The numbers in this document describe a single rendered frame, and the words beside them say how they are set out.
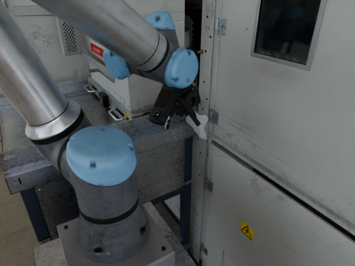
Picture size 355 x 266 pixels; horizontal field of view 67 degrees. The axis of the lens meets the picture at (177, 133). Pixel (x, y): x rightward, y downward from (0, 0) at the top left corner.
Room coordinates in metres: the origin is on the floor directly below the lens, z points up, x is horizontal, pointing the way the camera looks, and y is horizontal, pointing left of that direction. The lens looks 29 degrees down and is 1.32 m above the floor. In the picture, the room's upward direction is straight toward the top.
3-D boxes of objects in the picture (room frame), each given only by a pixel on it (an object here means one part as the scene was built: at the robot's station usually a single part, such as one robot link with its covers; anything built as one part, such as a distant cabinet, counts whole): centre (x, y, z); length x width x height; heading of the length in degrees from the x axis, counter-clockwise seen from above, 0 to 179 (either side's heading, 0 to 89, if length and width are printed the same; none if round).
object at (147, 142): (1.03, 0.36, 0.82); 0.68 x 0.62 x 0.06; 122
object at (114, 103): (1.08, 0.28, 0.90); 0.54 x 0.05 x 0.06; 32
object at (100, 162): (0.41, 0.14, 1.02); 0.13 x 0.12 x 0.14; 44
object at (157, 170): (1.03, 0.36, 0.46); 0.64 x 0.58 x 0.66; 122
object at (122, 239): (0.40, 0.14, 0.90); 0.15 x 0.15 x 0.10
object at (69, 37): (1.21, 0.47, 1.14); 0.08 x 0.05 x 0.17; 122
